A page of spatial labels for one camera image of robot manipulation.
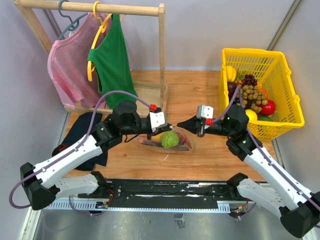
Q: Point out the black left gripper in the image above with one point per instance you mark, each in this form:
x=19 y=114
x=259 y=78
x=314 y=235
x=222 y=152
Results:
x=169 y=127

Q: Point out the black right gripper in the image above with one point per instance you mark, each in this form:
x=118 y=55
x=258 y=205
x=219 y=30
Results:
x=194 y=125

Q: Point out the red chili pepper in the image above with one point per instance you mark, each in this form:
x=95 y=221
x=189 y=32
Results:
x=184 y=141

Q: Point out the yellow peach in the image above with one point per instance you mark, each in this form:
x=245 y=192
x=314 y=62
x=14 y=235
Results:
x=156 y=138

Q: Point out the clear zip top bag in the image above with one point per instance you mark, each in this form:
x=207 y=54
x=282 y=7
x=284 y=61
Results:
x=146 y=142

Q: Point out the green custard apple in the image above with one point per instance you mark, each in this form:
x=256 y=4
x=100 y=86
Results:
x=169 y=139

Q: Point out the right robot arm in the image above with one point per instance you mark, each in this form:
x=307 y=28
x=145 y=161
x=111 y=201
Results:
x=270 y=170

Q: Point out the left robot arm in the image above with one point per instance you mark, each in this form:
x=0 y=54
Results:
x=45 y=182

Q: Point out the green tank top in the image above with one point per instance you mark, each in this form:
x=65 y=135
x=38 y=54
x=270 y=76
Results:
x=111 y=61

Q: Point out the wooden clothes rack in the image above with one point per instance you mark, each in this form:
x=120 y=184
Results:
x=144 y=58

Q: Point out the yellow lemon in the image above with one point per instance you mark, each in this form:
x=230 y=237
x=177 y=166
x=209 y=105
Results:
x=252 y=115

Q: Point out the dark navy cloth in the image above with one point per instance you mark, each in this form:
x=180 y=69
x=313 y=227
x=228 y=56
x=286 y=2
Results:
x=77 y=131

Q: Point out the brown longan bunch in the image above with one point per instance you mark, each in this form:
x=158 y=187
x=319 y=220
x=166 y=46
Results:
x=252 y=97

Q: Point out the yellow bell pepper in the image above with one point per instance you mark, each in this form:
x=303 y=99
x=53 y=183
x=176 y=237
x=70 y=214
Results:
x=231 y=73

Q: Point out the dark grape bunch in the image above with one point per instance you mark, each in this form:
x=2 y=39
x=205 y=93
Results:
x=249 y=80

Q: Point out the red apple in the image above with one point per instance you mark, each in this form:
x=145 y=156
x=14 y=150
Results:
x=268 y=109

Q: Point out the yellow plastic basket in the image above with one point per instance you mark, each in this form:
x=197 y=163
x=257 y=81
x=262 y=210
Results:
x=270 y=68

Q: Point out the pink shirt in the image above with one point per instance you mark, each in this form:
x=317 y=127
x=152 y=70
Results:
x=67 y=66

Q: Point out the yellow hanger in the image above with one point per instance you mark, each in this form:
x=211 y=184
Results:
x=102 y=28

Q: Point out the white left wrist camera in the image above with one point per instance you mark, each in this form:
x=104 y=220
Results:
x=157 y=117

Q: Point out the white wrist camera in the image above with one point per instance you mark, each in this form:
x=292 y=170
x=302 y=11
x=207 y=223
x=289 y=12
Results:
x=157 y=117
x=205 y=112

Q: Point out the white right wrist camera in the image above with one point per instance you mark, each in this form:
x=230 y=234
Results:
x=205 y=112

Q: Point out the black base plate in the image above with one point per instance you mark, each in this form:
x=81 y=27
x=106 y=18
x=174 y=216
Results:
x=166 y=194

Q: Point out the aluminium rail frame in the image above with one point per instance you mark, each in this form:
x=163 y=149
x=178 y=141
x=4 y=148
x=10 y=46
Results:
x=98 y=206

